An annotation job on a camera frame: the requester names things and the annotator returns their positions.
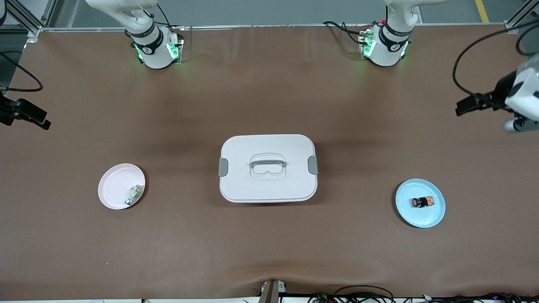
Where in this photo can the pink round plate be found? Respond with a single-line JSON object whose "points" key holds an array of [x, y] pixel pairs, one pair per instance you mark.
{"points": [[113, 185]]}

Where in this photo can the white lidded storage box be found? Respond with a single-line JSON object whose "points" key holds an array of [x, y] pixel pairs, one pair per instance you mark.
{"points": [[269, 185]]}

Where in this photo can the brown table mat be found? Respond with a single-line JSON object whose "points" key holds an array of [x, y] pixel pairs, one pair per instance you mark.
{"points": [[269, 84]]}

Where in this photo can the aluminium frame post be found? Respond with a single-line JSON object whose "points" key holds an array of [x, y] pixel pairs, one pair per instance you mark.
{"points": [[29, 21], [511, 26]]}

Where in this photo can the blue round plate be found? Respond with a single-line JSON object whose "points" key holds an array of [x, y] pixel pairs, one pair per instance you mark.
{"points": [[421, 216]]}

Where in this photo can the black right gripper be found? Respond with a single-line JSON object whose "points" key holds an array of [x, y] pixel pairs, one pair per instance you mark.
{"points": [[6, 112]]}

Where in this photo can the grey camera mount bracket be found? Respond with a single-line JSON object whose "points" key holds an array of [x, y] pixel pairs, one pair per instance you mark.
{"points": [[271, 292]]}

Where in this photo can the orange push-button switch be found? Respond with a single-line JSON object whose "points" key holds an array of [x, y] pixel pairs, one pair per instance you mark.
{"points": [[423, 202]]}

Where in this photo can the green and white switch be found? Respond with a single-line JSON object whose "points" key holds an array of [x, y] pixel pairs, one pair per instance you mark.
{"points": [[134, 193]]}

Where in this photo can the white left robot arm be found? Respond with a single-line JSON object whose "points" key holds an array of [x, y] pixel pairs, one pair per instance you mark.
{"points": [[389, 46]]}

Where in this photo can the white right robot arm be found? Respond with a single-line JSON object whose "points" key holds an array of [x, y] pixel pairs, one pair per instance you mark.
{"points": [[153, 50]]}

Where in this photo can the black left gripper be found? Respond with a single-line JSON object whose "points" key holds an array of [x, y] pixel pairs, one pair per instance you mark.
{"points": [[500, 92]]}

